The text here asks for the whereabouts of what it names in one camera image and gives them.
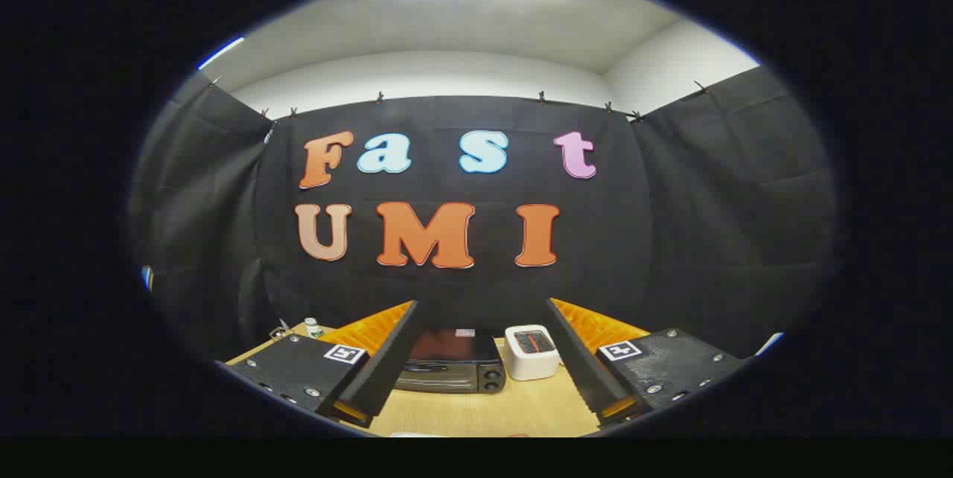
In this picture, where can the white bottle with green label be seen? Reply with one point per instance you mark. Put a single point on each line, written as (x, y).
(313, 329)

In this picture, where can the white pop-up toaster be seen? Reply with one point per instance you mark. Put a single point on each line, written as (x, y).
(532, 366)

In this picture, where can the black toaster oven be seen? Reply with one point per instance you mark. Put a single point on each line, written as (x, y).
(454, 348)

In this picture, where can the white plate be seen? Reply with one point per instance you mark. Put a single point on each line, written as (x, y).
(417, 435)

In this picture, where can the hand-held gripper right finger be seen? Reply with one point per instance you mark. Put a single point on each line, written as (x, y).
(584, 370)

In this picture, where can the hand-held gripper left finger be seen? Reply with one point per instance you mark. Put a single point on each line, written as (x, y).
(387, 366)

